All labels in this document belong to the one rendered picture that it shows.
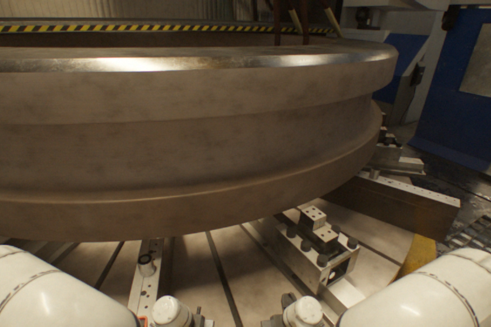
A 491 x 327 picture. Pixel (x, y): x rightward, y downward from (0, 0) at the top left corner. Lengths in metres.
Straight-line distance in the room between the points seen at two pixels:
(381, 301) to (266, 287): 1.57
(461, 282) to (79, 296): 0.54
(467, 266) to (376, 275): 1.76
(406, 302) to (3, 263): 0.58
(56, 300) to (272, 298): 1.62
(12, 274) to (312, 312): 0.79
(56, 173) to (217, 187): 0.84
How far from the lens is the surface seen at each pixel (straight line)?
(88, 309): 0.45
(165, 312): 0.98
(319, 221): 1.77
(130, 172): 1.50
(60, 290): 0.46
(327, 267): 1.69
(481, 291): 0.53
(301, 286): 1.98
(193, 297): 1.96
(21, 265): 0.53
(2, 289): 0.51
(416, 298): 0.46
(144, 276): 1.63
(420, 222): 2.76
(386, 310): 0.46
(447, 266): 0.54
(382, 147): 3.50
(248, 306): 1.91
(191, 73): 1.19
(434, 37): 7.00
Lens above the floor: 1.90
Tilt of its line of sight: 28 degrees down
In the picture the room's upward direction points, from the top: 2 degrees clockwise
